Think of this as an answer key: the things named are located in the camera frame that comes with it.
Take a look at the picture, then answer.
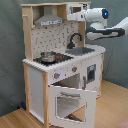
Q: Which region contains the small metal pot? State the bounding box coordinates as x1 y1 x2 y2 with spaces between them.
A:
41 51 56 62

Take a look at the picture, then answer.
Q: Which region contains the white cabinet door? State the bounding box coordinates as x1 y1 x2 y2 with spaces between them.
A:
81 55 102 94

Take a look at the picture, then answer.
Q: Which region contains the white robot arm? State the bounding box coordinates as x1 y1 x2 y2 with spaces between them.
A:
67 8 128 40

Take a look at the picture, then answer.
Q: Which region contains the black toy stovetop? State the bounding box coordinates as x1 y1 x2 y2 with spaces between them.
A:
35 52 71 66

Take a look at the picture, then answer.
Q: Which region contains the white oven door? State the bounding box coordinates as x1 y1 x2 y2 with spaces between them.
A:
49 86 96 128

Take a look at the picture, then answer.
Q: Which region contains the white toy microwave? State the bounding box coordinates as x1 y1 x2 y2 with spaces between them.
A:
67 3 88 16

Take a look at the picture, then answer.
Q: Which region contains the wooden toy kitchen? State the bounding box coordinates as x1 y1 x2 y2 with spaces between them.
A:
22 2 105 127

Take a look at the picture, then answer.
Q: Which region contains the red stove knob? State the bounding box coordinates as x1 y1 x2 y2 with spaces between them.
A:
72 66 77 72
54 73 60 79

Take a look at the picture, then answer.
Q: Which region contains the grey toy sink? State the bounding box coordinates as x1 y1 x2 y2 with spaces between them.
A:
66 47 94 56

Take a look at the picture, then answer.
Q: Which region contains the left red stove knob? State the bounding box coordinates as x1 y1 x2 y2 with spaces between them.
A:
54 73 60 79

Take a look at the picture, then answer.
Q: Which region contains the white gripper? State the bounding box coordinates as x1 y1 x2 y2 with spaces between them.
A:
67 11 85 22

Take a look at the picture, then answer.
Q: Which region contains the black toy faucet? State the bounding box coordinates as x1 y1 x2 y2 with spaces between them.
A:
66 32 83 50

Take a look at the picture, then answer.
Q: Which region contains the grey range hood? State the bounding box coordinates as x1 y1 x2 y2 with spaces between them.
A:
35 6 64 27

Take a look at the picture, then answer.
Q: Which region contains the right red stove knob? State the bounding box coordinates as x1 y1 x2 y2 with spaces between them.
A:
72 66 77 72

